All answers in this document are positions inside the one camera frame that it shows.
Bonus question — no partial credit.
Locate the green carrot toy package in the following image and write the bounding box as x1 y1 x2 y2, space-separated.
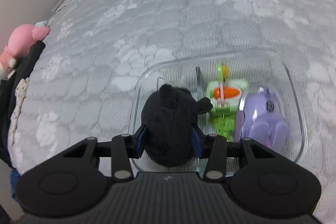
206 64 249 141

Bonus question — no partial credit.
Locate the black plush cat toy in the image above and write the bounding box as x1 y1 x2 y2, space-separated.
141 84 213 168

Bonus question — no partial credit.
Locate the grey quilted bed cover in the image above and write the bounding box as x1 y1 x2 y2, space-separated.
9 0 335 223

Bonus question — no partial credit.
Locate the clear glass divided container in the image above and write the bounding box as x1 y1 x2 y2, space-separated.
129 50 307 162

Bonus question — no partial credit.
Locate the white patterned cloth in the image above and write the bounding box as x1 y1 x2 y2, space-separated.
8 77 30 147

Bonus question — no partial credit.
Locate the pink plush toy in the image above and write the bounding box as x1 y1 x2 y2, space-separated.
1 24 51 79

